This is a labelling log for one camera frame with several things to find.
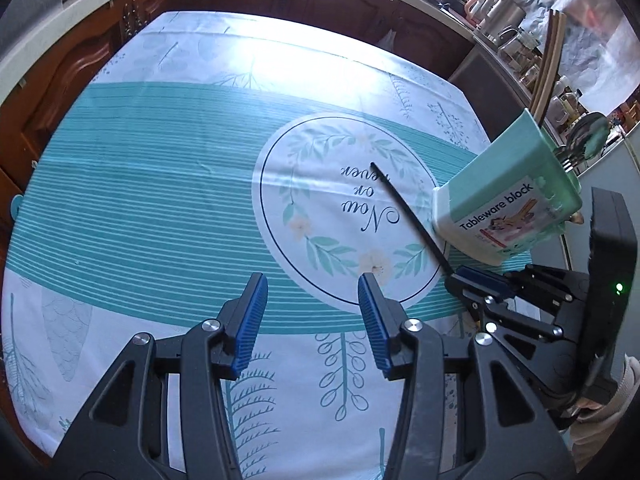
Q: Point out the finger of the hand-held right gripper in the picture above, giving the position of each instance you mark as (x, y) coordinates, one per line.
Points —
(475, 296)
(480, 278)

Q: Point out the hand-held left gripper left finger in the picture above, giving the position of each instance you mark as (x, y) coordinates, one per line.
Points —
(251, 320)

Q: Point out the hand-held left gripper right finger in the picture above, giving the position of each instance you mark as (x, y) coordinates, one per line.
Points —
(374, 320)

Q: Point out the plain black chopstick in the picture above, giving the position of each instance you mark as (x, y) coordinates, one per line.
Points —
(409, 215)

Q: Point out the steel fork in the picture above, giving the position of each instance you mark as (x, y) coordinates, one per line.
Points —
(567, 162)

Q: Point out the green plastic utensil holder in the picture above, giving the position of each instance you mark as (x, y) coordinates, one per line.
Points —
(500, 175)

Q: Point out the large steel spoon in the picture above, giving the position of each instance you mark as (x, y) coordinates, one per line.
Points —
(595, 135)

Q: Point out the person's right forearm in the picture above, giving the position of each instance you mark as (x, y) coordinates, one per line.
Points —
(610, 420)

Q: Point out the clear plastic bottle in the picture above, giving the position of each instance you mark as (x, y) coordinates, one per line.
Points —
(575, 105)

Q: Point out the grey cabinet with dark door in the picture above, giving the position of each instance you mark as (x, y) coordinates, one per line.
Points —
(480, 80)

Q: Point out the glass pitcher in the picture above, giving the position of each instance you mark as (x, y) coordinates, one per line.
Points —
(517, 47)

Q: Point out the white plastic bag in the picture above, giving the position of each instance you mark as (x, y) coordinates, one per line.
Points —
(389, 40)

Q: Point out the teal tablecloth clip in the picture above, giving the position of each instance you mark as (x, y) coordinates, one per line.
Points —
(16, 207)

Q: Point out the steel electric kettle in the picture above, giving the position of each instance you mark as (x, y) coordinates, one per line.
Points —
(502, 12)

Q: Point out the silvery plastic wall sheet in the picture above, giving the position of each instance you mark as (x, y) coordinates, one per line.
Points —
(590, 35)

